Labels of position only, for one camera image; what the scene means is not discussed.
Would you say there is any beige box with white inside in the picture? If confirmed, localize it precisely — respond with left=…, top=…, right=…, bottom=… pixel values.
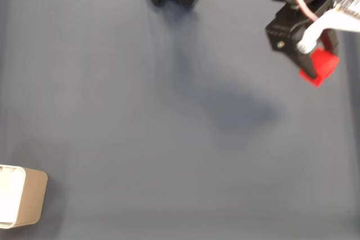
left=0, top=164, right=48, bottom=229

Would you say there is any camera board on white mount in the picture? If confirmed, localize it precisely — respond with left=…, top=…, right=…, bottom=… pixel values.
left=297, top=0, right=360, bottom=55

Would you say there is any grey table mat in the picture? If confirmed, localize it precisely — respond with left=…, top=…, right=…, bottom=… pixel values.
left=0, top=0, right=360, bottom=240

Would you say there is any red cube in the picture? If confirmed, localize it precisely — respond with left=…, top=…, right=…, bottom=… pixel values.
left=298, top=48, right=340, bottom=88

